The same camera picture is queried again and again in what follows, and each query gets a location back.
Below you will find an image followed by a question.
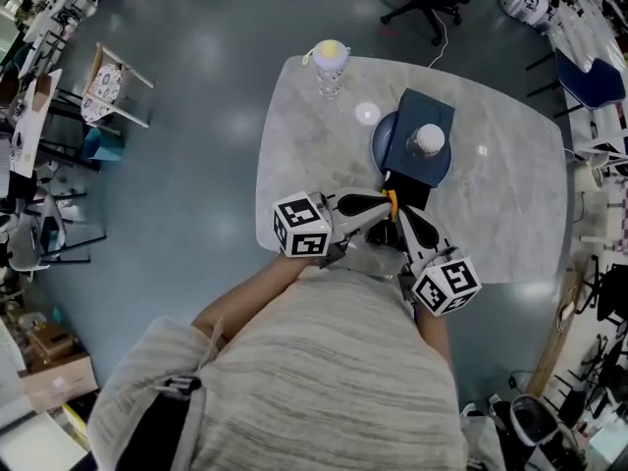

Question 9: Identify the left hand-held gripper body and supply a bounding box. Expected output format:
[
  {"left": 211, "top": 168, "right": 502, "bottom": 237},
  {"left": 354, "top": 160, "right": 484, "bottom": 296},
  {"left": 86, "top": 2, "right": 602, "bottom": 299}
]
[{"left": 272, "top": 190, "right": 362, "bottom": 270}]

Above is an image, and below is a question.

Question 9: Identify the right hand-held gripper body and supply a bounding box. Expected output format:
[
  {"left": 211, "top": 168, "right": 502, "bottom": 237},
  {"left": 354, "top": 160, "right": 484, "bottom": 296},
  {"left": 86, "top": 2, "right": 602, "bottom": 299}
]
[{"left": 399, "top": 246, "right": 482, "bottom": 317}]

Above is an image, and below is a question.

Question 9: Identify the person's right forearm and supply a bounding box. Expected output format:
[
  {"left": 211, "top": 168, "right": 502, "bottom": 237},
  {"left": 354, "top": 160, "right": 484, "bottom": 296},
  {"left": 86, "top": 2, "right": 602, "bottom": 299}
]
[{"left": 414, "top": 301, "right": 452, "bottom": 362}]

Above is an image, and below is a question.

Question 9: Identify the person's left forearm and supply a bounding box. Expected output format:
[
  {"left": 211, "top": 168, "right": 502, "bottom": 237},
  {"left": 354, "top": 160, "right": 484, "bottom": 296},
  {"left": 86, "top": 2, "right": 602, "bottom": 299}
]
[{"left": 190, "top": 255, "right": 315, "bottom": 347}]

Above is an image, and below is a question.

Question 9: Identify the dark blue square box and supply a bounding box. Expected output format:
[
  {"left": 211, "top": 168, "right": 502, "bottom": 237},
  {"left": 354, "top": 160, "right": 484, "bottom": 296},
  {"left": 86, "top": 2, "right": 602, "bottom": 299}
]
[{"left": 380, "top": 87, "right": 457, "bottom": 189}]

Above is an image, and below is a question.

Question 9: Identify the brown cardboard box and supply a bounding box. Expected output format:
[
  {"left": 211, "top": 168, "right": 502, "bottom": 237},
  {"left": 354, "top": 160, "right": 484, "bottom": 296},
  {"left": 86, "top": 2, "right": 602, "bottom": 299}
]
[{"left": 26, "top": 321, "right": 82, "bottom": 362}]

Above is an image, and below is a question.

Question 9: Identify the pale cardboard box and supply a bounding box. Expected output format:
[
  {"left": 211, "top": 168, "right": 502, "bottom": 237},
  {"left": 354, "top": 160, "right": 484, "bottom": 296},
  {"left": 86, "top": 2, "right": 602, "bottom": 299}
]
[{"left": 17, "top": 353, "right": 99, "bottom": 414}]

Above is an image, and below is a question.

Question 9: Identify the round blue plate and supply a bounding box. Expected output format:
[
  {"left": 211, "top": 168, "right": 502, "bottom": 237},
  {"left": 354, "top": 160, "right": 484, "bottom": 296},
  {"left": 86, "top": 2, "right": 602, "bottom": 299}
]
[{"left": 369, "top": 111, "right": 452, "bottom": 188}]

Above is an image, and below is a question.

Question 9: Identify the wooden board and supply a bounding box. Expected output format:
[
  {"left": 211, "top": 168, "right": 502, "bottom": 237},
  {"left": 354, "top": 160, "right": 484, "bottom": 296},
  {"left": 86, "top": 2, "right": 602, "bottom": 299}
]
[{"left": 527, "top": 267, "right": 583, "bottom": 396}]

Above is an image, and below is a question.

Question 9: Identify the patterned water bottle yellow cap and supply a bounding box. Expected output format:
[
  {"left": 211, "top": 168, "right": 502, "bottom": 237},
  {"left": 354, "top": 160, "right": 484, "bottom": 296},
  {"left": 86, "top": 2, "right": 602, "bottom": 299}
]
[{"left": 302, "top": 39, "right": 352, "bottom": 100}]

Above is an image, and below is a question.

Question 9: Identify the person's grey striped shirt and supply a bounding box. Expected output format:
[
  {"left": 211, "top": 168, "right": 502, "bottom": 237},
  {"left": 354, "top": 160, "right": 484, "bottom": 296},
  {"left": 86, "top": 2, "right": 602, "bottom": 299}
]
[{"left": 86, "top": 267, "right": 467, "bottom": 471}]

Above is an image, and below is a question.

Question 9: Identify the blue waste bin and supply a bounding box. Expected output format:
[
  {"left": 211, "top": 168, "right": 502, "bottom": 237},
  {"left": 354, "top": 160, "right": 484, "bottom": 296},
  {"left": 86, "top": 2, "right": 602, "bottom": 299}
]
[{"left": 82, "top": 128, "right": 127, "bottom": 164}]

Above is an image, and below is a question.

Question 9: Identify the wooden chair with patterned cushion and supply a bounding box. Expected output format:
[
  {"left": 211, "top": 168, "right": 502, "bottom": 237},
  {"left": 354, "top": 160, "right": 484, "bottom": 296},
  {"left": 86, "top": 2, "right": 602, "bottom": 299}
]
[{"left": 80, "top": 41, "right": 156, "bottom": 130}]

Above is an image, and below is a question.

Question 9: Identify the white round robot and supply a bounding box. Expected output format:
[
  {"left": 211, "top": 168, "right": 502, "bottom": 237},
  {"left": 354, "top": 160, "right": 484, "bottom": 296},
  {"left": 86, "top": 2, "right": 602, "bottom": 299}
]
[{"left": 497, "top": 0, "right": 560, "bottom": 33}]

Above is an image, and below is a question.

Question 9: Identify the white plastic chair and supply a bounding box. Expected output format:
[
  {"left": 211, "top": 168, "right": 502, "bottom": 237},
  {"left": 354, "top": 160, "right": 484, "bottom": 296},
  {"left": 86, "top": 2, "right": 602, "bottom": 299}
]
[{"left": 7, "top": 221, "right": 50, "bottom": 272}]

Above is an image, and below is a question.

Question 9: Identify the white work desk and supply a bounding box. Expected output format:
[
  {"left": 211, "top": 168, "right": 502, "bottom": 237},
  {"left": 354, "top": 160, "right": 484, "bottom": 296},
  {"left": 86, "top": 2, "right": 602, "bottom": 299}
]
[{"left": 9, "top": 69, "right": 65, "bottom": 176}]

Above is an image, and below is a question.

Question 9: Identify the white power cable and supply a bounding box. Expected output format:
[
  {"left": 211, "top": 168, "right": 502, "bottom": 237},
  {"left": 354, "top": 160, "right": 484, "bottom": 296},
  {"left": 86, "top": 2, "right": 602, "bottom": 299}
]
[{"left": 426, "top": 12, "right": 450, "bottom": 71}]

